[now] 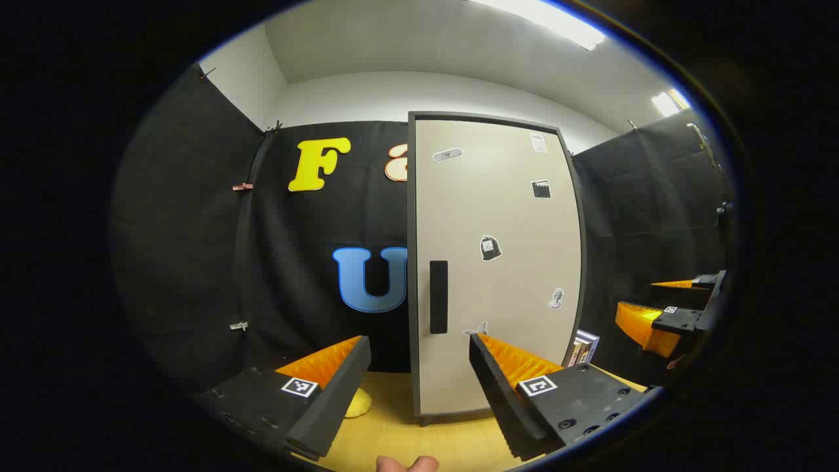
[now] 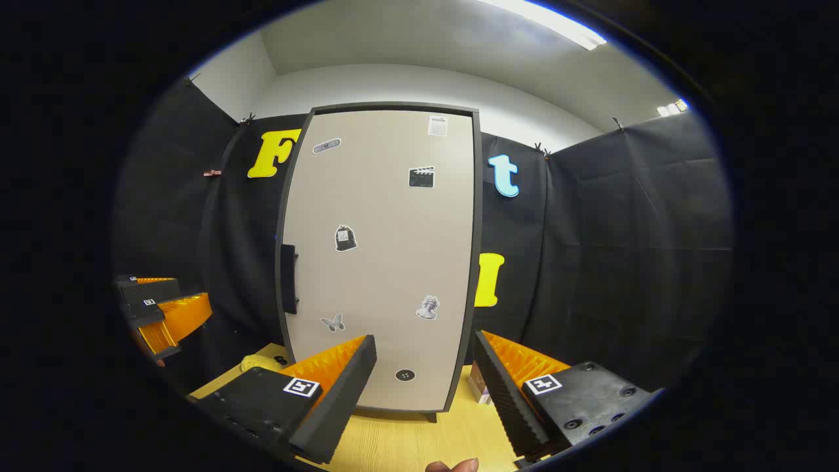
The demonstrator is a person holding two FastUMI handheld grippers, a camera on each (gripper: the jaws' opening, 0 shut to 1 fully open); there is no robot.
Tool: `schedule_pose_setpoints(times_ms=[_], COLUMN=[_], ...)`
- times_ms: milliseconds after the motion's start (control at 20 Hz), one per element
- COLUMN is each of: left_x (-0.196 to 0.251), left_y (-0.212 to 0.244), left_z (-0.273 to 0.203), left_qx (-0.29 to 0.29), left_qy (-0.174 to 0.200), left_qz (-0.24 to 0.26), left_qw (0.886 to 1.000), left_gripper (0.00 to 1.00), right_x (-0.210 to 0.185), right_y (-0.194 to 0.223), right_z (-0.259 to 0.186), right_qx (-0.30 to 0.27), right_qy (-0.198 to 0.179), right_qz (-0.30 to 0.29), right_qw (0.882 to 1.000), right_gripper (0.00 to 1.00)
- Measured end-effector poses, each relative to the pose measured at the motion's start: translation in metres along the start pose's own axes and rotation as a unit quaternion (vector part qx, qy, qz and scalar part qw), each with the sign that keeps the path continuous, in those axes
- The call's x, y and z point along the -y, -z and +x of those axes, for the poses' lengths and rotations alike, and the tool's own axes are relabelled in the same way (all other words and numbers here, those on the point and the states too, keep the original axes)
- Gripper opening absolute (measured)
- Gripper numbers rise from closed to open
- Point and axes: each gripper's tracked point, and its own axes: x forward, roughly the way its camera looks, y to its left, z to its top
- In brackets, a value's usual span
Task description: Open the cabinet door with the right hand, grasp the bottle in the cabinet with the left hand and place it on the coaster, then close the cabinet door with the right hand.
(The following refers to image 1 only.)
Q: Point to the beige cabinet door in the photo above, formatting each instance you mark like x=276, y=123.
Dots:
x=498, y=210

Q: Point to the small ceiling light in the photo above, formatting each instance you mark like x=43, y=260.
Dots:
x=668, y=103

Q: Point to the white cloth clip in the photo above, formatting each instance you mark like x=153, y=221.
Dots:
x=239, y=326

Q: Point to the long ceiling light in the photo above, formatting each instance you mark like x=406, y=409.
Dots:
x=544, y=19

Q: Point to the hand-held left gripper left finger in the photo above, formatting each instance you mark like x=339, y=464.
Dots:
x=334, y=400

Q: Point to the dark grey cabinet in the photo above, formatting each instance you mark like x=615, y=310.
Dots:
x=412, y=262

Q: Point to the yellow coaster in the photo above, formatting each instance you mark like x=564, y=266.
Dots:
x=359, y=403

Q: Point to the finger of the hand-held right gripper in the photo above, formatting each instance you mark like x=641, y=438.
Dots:
x=704, y=288
x=682, y=320

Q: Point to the black backdrop cloth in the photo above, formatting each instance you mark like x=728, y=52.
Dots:
x=196, y=262

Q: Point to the black cloth clip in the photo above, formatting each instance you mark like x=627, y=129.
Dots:
x=273, y=126
x=207, y=73

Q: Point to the lavender spine book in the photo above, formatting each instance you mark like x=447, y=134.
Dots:
x=590, y=346

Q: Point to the white spine book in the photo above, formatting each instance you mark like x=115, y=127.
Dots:
x=581, y=351

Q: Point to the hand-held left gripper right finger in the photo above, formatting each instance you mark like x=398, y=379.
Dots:
x=498, y=400

